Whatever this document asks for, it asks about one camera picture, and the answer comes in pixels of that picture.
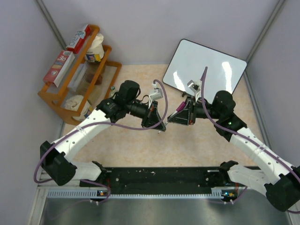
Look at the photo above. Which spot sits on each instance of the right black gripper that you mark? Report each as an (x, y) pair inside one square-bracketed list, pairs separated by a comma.
[(186, 116)]

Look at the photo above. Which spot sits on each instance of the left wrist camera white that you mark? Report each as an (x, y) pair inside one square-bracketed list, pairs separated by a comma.
[(156, 93)]

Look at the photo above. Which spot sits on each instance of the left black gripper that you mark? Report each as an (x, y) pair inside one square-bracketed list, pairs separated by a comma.
[(153, 119)]

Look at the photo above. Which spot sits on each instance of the white cup upper shelf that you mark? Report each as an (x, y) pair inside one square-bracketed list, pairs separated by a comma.
[(96, 52)]

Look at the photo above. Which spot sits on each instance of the clear plastic bottle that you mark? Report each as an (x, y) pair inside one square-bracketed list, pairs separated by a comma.
[(113, 90)]

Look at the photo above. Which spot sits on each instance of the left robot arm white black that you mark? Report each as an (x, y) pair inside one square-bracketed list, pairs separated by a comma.
[(56, 157)]

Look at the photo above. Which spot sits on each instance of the red white toothpaste box lower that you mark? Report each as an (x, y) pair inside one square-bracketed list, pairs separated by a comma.
[(59, 68)]

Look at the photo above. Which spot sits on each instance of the orange wooden shelf rack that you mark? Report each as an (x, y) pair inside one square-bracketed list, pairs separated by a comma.
[(77, 93)]

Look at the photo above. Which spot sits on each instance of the pink marker cap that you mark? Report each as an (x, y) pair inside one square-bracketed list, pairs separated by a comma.
[(181, 107)]

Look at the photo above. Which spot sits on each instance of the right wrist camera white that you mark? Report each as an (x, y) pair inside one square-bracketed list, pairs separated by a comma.
[(196, 87)]

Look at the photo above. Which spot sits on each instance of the white whiteboard black frame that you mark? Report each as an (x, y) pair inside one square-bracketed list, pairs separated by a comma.
[(189, 61)]

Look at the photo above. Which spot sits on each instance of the red white toothpaste box upper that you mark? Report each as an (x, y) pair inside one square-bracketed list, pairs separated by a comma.
[(78, 39)]

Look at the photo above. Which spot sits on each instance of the brown box on shelf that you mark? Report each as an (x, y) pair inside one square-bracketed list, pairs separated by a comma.
[(99, 80)]

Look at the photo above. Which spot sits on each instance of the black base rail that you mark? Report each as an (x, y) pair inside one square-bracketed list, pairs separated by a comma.
[(163, 180)]

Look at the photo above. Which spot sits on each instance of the red white toothpaste box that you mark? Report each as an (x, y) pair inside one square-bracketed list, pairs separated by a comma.
[(78, 39), (59, 68)]

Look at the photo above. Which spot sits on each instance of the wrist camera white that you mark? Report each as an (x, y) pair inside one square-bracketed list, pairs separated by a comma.
[(196, 87), (156, 93)]

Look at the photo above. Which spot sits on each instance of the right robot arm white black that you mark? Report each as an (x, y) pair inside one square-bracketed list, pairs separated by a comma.
[(276, 179)]

